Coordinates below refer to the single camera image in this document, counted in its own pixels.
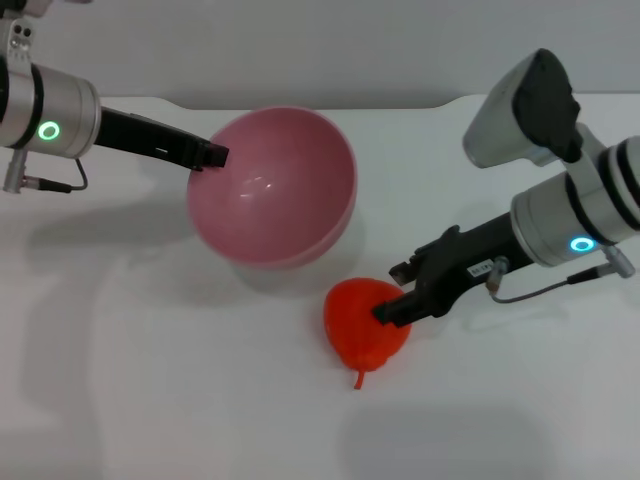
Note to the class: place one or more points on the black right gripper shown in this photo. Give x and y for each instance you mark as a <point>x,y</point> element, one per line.
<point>465,265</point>

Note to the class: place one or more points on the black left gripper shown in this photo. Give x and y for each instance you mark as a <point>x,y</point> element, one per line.
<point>145,140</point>

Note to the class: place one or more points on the orange toy fruit with stem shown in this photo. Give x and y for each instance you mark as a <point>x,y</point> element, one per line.
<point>355,325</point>

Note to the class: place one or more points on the pink plastic bowl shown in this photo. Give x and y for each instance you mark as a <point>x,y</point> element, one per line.
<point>270,200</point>

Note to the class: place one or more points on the white and silver left arm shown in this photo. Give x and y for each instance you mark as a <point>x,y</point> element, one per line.
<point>50,120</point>

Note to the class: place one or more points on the right wrist camera housing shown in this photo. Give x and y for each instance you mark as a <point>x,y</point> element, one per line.
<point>525,110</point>

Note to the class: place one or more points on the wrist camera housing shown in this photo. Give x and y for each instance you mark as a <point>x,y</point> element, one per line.
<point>30,6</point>
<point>525,110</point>

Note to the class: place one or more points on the left wrist camera housing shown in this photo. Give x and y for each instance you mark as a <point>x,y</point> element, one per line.
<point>30,6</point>

